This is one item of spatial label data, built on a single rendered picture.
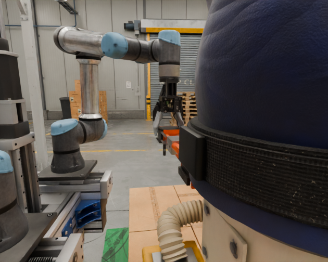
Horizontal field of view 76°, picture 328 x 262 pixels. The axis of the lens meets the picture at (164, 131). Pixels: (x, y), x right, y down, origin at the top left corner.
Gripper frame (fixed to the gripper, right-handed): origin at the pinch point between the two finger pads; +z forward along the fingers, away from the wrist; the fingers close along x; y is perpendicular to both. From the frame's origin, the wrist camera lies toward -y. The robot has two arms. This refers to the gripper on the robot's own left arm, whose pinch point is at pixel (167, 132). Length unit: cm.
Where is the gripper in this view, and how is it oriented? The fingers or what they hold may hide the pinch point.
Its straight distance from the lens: 80.3
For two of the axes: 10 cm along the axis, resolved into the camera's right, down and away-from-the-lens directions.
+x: 9.8, -0.4, 1.8
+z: 0.0, 9.8, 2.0
